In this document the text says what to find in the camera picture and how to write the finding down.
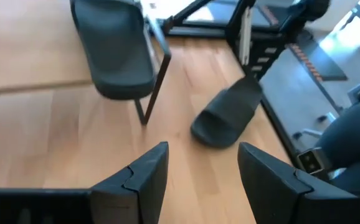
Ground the black orange-edged floor mat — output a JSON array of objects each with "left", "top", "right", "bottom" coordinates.
[{"left": 287, "top": 29, "right": 349, "bottom": 83}]

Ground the grey office chair base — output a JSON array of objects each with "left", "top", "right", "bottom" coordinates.
[{"left": 291, "top": 111, "right": 338, "bottom": 140}]

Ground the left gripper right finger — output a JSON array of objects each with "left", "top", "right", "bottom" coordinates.
[{"left": 237, "top": 142, "right": 360, "bottom": 224}]

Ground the black rubber slide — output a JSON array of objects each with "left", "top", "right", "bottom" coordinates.
[
  {"left": 70, "top": 0, "right": 156, "bottom": 101},
  {"left": 190, "top": 75, "right": 263, "bottom": 149}
]

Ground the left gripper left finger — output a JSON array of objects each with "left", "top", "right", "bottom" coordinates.
[{"left": 89, "top": 141, "right": 170, "bottom": 224}]

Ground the white plastic strip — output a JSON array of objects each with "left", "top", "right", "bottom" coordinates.
[{"left": 240, "top": 6, "right": 252, "bottom": 66}]

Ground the silver frame bracket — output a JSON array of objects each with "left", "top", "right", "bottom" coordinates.
[{"left": 297, "top": 147, "right": 333, "bottom": 181}]

